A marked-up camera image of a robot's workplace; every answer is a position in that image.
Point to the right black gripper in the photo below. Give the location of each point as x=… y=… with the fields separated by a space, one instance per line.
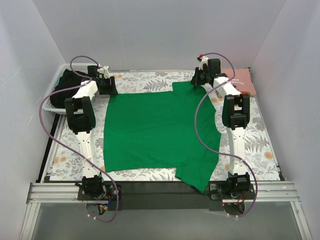
x=198 y=78

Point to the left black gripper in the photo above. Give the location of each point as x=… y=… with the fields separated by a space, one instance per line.
x=108 y=86

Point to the green t shirt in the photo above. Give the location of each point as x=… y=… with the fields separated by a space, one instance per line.
x=171 y=129

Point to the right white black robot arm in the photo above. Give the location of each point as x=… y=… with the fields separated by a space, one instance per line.
x=235 y=117

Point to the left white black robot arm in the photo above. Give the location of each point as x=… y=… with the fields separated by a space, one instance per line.
x=81 y=121

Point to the folded pink printed t shirt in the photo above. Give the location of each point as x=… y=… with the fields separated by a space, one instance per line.
x=243 y=82

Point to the black clothes in basket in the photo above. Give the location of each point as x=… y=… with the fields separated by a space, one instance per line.
x=68 y=80

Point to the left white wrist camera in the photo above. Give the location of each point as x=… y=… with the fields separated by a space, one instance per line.
x=103 y=72

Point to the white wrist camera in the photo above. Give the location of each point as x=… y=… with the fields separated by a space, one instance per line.
x=203 y=61
x=103 y=72

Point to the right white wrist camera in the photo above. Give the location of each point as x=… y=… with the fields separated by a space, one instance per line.
x=203 y=61

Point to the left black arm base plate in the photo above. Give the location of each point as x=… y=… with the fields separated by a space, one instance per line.
x=104 y=193

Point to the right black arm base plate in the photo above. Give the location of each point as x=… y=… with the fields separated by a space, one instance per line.
x=217 y=191

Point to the aluminium frame rail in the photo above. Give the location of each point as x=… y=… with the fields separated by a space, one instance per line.
x=165 y=211

